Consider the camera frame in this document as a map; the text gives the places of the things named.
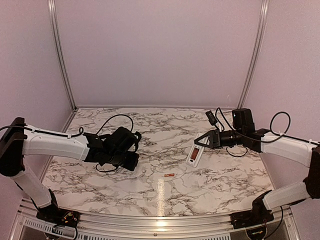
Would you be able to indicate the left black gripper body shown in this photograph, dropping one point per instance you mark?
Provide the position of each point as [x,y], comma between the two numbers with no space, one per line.
[118,159]

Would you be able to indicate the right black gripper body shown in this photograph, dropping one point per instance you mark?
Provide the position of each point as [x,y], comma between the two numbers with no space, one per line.
[219,142]

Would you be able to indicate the white remote control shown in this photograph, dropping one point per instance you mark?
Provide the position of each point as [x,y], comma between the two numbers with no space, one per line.
[195,163]

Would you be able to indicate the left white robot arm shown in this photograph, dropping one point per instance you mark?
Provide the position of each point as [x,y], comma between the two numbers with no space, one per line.
[22,139]

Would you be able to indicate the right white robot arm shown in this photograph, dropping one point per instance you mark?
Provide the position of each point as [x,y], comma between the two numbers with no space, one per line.
[306,152]

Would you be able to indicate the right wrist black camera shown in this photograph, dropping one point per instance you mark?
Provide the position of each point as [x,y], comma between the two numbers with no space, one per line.
[213,120]

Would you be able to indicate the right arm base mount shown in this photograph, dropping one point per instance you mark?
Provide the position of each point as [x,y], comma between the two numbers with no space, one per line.
[258,214]

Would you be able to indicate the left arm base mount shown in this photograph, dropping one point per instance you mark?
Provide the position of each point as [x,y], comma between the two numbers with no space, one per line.
[56,215]

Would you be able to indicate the right aluminium frame post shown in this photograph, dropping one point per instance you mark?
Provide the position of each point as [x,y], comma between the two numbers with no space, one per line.
[261,27]

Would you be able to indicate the aluminium frame post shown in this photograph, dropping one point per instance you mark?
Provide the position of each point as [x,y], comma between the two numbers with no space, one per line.
[261,27]
[52,10]

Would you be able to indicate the front aluminium rail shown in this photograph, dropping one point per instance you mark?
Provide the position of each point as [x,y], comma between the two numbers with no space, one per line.
[98,226]

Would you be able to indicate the left aluminium frame post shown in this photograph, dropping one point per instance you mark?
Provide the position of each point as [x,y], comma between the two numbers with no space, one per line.
[52,10]

